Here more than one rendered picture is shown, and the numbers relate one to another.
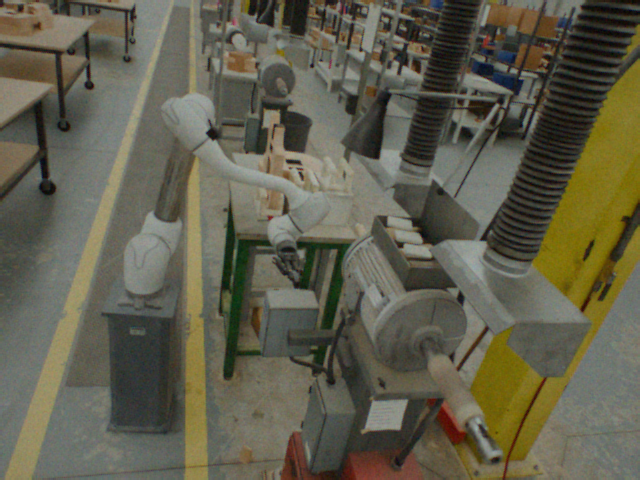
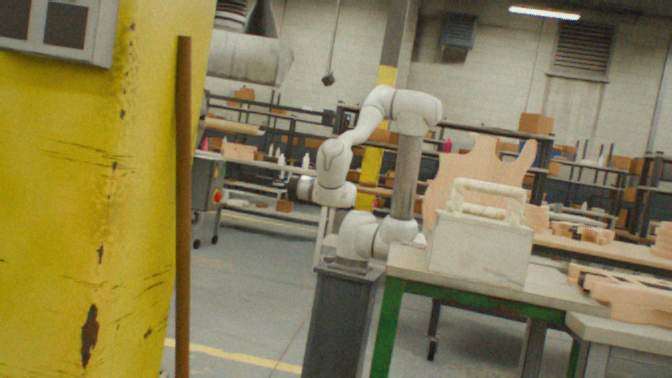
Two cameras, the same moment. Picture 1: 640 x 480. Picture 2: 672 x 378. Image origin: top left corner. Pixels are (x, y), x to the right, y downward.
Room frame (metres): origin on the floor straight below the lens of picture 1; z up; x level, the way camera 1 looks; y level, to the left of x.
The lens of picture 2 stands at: (2.64, -1.72, 1.24)
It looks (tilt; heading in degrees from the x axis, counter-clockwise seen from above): 4 degrees down; 115
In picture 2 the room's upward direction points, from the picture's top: 10 degrees clockwise
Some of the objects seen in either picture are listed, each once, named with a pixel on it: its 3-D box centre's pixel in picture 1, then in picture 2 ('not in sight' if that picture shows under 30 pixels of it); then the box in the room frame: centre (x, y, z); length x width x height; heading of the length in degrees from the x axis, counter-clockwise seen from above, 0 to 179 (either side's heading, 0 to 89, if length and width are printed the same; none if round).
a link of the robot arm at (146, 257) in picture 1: (145, 260); (358, 234); (1.68, 0.69, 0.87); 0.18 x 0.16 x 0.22; 5
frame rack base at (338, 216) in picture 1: (330, 198); (477, 247); (2.34, 0.00, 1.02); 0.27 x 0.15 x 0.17; 18
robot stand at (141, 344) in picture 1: (143, 356); (337, 342); (1.67, 0.69, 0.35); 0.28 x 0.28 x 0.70; 11
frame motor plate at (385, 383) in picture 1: (394, 347); not in sight; (1.15, -0.27, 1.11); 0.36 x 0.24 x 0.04; 18
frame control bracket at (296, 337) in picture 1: (317, 337); not in sight; (1.23, -0.05, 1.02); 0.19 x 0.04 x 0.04; 108
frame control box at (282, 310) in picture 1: (298, 344); (183, 187); (1.22, 0.01, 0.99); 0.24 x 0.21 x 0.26; 18
